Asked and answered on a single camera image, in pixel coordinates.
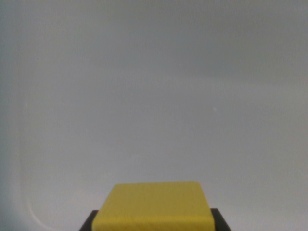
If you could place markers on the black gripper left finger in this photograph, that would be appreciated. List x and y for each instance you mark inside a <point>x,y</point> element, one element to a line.
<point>87,222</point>

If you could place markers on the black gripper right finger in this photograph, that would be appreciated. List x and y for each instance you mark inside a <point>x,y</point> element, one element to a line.
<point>221,221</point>

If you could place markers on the yellow cube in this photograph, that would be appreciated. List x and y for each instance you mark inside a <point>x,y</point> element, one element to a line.
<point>154,207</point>

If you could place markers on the grey plastic bin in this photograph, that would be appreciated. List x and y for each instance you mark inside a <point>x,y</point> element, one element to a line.
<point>154,84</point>

